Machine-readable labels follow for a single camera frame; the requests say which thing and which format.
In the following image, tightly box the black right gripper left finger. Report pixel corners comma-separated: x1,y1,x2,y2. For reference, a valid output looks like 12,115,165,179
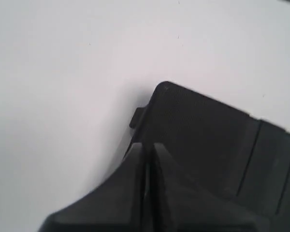
39,143,145,232

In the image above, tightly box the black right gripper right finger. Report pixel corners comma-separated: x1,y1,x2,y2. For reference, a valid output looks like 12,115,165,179
149,144,270,232

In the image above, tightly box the black plastic tool case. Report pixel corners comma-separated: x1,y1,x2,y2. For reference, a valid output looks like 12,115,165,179
130,82,290,232

